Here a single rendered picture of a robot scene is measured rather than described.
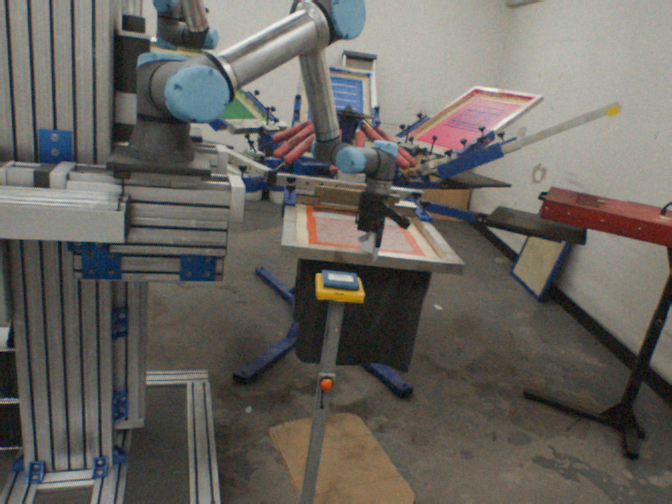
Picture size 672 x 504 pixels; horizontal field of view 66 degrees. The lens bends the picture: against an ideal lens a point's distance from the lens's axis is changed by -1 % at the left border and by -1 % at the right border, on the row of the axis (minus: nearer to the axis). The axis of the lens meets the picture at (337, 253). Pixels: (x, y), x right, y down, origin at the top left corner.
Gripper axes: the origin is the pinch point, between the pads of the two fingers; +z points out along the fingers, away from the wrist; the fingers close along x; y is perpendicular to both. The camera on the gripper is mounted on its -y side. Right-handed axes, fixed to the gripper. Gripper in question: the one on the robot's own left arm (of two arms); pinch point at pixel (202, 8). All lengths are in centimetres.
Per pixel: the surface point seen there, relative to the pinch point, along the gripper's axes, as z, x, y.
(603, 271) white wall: 149, 259, 88
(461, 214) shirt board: 51, 135, 59
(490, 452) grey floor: -18, 174, 145
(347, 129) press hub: 72, 63, 37
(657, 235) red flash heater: 6, 208, 34
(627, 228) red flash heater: 9, 197, 36
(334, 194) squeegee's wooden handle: -11, 73, 55
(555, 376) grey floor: 66, 223, 138
